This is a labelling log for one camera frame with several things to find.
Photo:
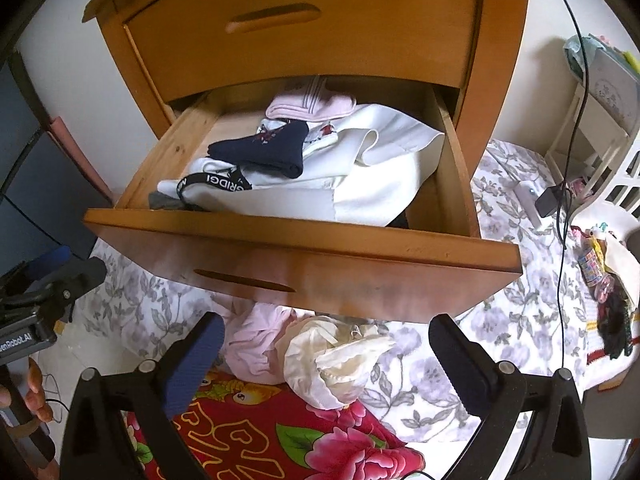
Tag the colourful patterned packet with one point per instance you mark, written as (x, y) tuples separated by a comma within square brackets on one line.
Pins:
[(592, 265)]

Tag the beige paper sheet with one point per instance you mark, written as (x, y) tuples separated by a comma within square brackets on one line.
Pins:
[(622, 260)]

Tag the pink board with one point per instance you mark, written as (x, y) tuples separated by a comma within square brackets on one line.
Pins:
[(70, 150)]

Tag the navy blue underwear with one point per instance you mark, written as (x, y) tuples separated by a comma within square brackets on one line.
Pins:
[(270, 152)]

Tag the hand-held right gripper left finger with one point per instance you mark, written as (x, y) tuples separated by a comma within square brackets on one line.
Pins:
[(192, 360)]

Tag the closed wooden drawer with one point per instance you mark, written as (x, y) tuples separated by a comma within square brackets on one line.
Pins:
[(300, 60)]

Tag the white power strip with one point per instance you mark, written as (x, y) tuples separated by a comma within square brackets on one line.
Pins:
[(527, 200)]

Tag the dark blue cabinet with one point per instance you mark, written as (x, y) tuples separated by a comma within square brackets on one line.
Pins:
[(30, 185)]

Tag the red floral blanket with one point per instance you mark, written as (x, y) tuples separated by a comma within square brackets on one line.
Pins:
[(280, 435)]

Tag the white cut-out rack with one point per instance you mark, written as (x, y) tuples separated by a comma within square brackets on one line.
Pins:
[(615, 195)]

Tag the cream lace underwear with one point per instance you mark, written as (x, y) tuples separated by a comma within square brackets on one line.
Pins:
[(325, 360)]

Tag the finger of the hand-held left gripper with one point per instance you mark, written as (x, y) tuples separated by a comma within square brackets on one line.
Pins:
[(52, 256), (80, 275)]

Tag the pale teal cloth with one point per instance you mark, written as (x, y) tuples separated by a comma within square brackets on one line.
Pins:
[(575, 50)]

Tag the pale pink garment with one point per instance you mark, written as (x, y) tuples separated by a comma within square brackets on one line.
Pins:
[(255, 350)]

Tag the black hair accessories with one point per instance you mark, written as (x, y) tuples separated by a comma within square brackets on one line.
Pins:
[(617, 320)]

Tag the wooden nightstand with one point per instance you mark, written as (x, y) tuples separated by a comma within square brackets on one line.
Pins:
[(500, 60)]

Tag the cream crochet mat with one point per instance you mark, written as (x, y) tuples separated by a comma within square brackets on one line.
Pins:
[(595, 345)]

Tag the pale grey book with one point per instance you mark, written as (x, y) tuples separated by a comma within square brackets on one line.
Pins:
[(612, 85)]

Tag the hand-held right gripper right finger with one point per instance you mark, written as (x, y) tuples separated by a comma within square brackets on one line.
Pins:
[(460, 365)]

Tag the yellow toy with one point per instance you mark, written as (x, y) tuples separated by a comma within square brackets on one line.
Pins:
[(632, 60)]

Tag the person's left hand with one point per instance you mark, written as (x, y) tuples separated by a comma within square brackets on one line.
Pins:
[(39, 392)]

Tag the white cloth garment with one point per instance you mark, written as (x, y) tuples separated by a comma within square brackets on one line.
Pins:
[(380, 180)]

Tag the black power adapter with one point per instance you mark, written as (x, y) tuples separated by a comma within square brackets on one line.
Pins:
[(550, 200)]

